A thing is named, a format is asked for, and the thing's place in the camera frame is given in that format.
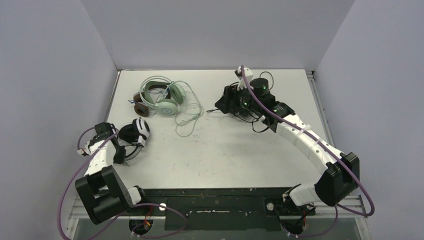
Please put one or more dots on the brown headphones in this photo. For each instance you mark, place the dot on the brown headphones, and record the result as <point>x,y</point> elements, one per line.
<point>140,107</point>

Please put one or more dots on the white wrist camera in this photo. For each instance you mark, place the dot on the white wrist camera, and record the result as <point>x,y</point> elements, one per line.
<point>245,76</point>
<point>86,149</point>

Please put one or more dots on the mint green headphones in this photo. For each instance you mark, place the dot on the mint green headphones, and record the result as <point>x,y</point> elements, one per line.
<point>172,94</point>

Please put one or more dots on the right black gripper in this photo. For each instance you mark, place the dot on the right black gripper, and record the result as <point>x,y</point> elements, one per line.
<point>224,103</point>

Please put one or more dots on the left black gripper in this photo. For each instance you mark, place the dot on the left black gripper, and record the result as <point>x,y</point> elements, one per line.
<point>121,158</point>

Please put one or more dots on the white black headphones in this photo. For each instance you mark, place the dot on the white black headphones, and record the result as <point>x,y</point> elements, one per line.
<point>133,137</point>

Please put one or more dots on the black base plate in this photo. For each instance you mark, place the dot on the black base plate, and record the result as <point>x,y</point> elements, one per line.
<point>223,209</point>

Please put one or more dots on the aluminium frame rail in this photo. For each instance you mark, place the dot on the aluminium frame rail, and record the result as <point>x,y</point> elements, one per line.
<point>327,131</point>

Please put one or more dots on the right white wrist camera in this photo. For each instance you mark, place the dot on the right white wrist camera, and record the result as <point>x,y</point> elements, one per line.
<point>245,76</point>

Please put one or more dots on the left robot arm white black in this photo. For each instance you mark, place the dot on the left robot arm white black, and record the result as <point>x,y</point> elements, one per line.
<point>101,190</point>

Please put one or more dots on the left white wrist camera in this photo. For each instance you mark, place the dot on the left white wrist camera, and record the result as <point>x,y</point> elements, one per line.
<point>86,149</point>

